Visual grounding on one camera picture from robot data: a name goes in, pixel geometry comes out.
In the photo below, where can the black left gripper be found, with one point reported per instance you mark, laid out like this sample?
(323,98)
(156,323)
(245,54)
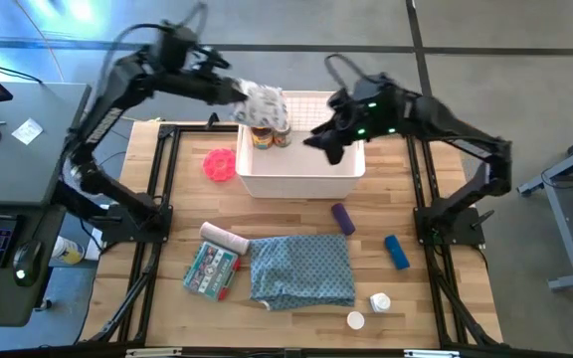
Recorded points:
(212,89)

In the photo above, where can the white bottle cap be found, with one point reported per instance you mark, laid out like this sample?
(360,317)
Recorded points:
(355,320)

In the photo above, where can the blue patterned cloth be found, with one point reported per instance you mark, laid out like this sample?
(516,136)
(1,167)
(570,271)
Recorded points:
(301,271)

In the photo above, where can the grey metal table frame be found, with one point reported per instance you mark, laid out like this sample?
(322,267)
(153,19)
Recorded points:
(560,224)

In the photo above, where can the brown bottle yellow lid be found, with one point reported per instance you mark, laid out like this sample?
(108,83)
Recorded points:
(261,138)

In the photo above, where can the beige bandage roll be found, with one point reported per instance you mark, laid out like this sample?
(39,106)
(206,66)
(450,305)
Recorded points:
(224,238)

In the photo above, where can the white pill bottle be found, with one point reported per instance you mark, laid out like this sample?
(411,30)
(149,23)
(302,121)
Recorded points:
(380,302)

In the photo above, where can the white patterned pouch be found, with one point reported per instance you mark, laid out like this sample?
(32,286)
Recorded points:
(261,107)

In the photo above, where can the green first aid kit box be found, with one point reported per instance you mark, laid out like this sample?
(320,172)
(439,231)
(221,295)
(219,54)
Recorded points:
(211,271)

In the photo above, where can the grey desk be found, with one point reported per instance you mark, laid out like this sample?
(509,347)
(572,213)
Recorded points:
(23,169)

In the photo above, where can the silver bracket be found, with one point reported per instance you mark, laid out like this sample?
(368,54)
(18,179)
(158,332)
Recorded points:
(432,353)
(153,352)

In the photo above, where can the purple bandage roll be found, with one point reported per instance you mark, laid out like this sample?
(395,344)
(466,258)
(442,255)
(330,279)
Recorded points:
(343,219)

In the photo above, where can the black computer mouse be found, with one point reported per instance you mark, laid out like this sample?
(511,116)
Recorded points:
(28,263)

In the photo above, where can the pink round pill organizer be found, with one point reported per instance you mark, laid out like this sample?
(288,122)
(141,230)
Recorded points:
(220,164)

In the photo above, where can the blue bandage roll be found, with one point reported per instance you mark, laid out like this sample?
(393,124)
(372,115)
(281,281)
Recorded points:
(397,252)

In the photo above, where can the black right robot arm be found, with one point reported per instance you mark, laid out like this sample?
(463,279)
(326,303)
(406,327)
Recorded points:
(465,139)

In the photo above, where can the yellow white canister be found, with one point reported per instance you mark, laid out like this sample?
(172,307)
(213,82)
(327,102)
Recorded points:
(67,250)

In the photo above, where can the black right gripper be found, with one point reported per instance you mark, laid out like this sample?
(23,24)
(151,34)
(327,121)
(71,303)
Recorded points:
(366,114)

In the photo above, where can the white paper note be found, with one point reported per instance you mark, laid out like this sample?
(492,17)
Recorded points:
(27,131)

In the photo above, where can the gummy bottle white lid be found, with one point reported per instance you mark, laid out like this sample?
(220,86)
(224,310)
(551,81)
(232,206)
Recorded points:
(282,136)

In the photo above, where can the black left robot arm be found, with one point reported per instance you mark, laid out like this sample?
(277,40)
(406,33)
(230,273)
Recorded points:
(117,124)

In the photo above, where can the white plastic basket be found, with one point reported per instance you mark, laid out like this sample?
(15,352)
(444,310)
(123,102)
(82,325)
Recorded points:
(301,169)

